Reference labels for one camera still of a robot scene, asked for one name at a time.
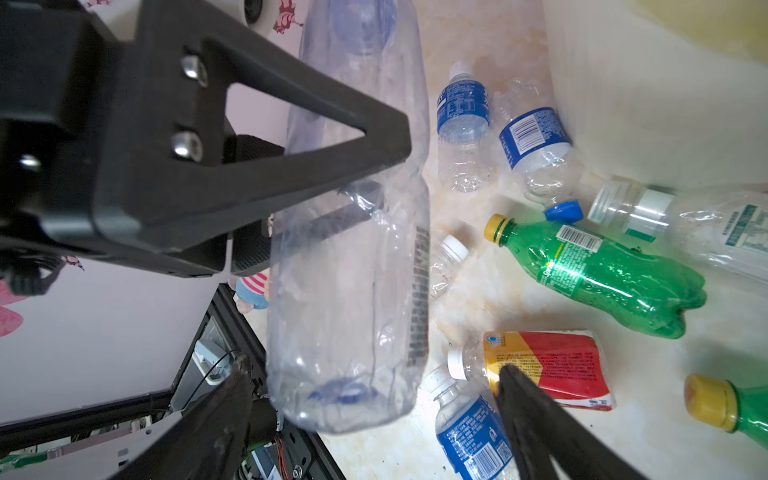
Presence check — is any white bin with yellow bag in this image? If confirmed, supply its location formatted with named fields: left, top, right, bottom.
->
left=544, top=1, right=767, bottom=190

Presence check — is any red yellow label bottle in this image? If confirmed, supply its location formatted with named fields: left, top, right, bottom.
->
left=446, top=330, right=616, bottom=411

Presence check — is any right green soda bottle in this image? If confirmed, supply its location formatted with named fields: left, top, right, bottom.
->
left=684, top=374, right=767, bottom=449

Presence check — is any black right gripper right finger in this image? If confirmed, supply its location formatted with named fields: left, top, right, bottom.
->
left=497, top=365, right=644, bottom=479

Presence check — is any clear unlabelled bottle white cap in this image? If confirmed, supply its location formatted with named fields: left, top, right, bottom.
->
left=429, top=235, right=469, bottom=299

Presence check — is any clear bottle green white label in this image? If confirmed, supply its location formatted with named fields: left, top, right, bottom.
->
left=587, top=177, right=767, bottom=282

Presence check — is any blue label bottle white cap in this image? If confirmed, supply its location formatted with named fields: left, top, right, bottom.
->
left=422, top=364, right=520, bottom=480

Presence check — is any small blue label bottle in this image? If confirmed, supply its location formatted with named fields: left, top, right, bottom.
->
left=437, top=61, right=493, bottom=193

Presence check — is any green soda bottle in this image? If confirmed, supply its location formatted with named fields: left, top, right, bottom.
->
left=684, top=374, right=767, bottom=449
left=483, top=214, right=707, bottom=340

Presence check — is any large clear purple-tint bottle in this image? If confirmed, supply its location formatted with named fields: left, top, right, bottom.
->
left=267, top=1, right=430, bottom=434

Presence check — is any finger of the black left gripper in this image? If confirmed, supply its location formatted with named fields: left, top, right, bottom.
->
left=296, top=180, right=384, bottom=243

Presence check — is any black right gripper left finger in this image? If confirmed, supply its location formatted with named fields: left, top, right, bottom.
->
left=112, top=365, right=253, bottom=479

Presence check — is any striped plush doll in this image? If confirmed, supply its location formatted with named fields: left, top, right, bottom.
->
left=230, top=271, right=270, bottom=315

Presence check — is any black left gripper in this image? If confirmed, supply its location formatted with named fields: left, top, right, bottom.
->
left=1, top=1, right=411, bottom=279

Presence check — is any left green soda bottle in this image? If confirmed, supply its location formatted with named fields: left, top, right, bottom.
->
left=483, top=214, right=707, bottom=340

